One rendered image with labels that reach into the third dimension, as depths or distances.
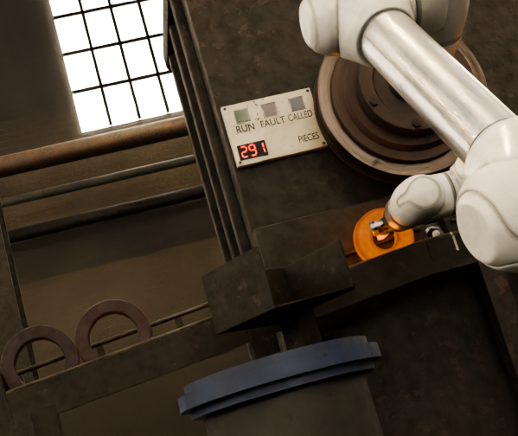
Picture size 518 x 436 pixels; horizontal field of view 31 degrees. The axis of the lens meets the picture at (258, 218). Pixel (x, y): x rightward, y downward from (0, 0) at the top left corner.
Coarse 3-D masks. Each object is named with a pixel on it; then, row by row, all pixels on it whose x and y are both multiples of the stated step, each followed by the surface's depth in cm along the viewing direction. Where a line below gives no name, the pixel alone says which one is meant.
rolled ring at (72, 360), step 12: (24, 336) 228; (36, 336) 228; (48, 336) 229; (60, 336) 229; (12, 348) 227; (72, 348) 228; (12, 360) 226; (72, 360) 228; (12, 372) 226; (12, 384) 225
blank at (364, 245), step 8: (376, 208) 245; (384, 208) 245; (368, 216) 244; (376, 216) 244; (360, 224) 243; (368, 224) 244; (360, 232) 243; (368, 232) 243; (400, 232) 244; (408, 232) 244; (360, 240) 242; (368, 240) 243; (400, 240) 244; (408, 240) 244; (360, 248) 242; (368, 248) 242; (376, 248) 242; (392, 248) 243; (360, 256) 244; (368, 256) 242
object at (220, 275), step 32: (256, 256) 199; (320, 256) 221; (224, 288) 207; (256, 288) 199; (288, 288) 229; (320, 288) 221; (352, 288) 214; (224, 320) 207; (256, 320) 210; (288, 320) 210
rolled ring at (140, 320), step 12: (108, 300) 233; (120, 300) 233; (96, 312) 231; (108, 312) 232; (120, 312) 232; (132, 312) 232; (84, 324) 230; (144, 324) 232; (84, 336) 230; (144, 336) 231; (84, 348) 229; (84, 360) 228
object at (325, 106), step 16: (464, 48) 259; (320, 80) 252; (480, 80) 257; (320, 96) 251; (320, 112) 255; (336, 128) 249; (336, 144) 253; (352, 144) 248; (352, 160) 252; (368, 160) 247; (384, 160) 248; (432, 160) 249; (448, 160) 249; (384, 176) 253; (400, 176) 251
